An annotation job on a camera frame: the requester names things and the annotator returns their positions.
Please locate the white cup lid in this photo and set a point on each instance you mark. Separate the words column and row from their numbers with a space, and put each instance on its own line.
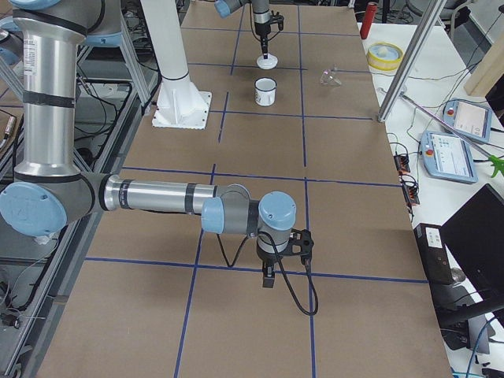
column 267, row 63

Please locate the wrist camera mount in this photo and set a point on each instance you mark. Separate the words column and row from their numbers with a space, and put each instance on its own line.
column 278, row 19
column 301, row 244

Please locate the wooden block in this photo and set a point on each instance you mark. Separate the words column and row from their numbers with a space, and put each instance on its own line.
column 488, row 71

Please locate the red cylinder tube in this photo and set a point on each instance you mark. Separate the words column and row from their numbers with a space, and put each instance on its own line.
column 368, row 18

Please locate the teach pendant tablet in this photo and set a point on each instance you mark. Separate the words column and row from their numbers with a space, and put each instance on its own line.
column 447, row 157
column 470, row 119

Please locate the far teach pendant tablet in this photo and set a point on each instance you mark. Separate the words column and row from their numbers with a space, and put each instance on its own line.
column 470, row 119

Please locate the near teach pendant tablet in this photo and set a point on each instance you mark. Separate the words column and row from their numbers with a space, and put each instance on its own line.
column 447, row 157

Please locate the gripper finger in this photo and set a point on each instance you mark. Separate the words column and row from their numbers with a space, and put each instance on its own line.
column 265, row 47
column 271, row 276
column 265, row 279
column 262, row 42

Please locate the aluminium frame post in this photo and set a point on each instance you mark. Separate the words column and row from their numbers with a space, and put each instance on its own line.
column 414, row 48

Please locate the white enamel cup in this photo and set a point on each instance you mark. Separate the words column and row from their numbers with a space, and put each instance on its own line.
column 265, row 91

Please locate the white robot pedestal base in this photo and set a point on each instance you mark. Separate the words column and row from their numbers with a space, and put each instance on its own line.
column 179, row 104

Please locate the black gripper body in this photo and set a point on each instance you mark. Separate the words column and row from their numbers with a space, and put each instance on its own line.
column 268, row 260
column 261, row 29

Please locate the black laptop monitor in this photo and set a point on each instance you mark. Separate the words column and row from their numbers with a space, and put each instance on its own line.
column 474, row 236

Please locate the yellow tape roll with plate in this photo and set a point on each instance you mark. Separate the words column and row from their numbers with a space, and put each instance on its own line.
column 384, row 56

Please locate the black box device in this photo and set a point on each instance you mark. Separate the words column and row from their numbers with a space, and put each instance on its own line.
column 433, row 254

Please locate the clear glass funnel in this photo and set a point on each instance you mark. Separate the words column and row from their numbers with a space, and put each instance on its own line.
column 329, row 77

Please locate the metal reacher grabber tool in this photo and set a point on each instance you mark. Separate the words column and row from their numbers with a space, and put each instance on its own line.
column 497, row 162

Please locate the aluminium frame rail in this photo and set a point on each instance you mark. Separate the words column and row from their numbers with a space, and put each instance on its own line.
column 36, row 279

